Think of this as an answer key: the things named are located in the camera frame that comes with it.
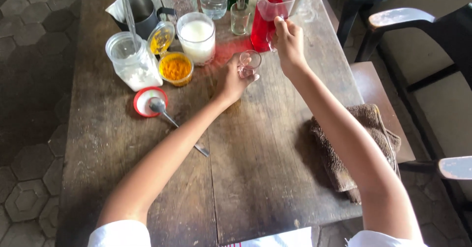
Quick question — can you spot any tall clear ribbed glass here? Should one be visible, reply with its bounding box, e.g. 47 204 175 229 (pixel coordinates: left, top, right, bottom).
162 0 199 19

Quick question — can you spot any person's left hand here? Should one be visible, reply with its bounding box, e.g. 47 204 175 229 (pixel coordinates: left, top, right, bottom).
215 53 260 107

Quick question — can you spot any red and white jar lid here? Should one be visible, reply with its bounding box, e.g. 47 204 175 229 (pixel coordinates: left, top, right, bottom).
133 87 169 118

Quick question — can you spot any clear plastic spoon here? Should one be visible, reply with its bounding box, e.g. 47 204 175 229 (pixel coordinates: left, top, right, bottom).
122 0 143 53

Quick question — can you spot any glass of white milk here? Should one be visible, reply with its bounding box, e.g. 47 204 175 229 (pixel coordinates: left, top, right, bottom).
176 12 216 66

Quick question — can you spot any person's white shirt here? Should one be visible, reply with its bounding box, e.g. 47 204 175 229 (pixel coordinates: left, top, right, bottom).
87 219 429 247

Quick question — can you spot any tub of yellow powder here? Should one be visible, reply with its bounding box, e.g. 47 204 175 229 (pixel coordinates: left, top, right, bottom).
159 52 194 87

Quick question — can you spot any small clear drinking glass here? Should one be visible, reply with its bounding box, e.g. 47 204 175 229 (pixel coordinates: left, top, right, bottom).
238 50 262 79

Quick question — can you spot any person's right hand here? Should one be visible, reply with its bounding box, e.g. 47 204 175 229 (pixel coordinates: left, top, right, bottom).
273 16 310 74

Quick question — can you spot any clear water bottle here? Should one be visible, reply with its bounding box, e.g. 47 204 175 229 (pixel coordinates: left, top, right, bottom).
198 0 228 20

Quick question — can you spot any brown towel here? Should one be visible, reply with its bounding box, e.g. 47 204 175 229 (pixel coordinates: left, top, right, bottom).
309 104 402 205

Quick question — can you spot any wooden stool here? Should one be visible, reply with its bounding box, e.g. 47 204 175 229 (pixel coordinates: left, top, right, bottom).
350 61 417 164

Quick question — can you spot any clear pitcher with red liquid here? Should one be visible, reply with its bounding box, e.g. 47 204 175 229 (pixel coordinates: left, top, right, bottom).
250 0 297 53

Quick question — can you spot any clear lid with yellow powder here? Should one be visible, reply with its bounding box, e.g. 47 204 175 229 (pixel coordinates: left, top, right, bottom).
147 21 176 56

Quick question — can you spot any clear jar of white powder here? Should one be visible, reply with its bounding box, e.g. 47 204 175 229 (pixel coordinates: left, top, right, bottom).
105 32 163 92

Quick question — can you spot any metal spoon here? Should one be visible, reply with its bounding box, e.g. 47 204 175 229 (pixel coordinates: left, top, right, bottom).
148 97 210 158

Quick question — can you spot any small empty shot glass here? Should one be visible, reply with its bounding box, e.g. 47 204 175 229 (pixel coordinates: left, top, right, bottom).
230 7 252 36

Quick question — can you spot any black metal jug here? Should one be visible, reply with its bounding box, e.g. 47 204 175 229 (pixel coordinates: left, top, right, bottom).
105 0 177 40

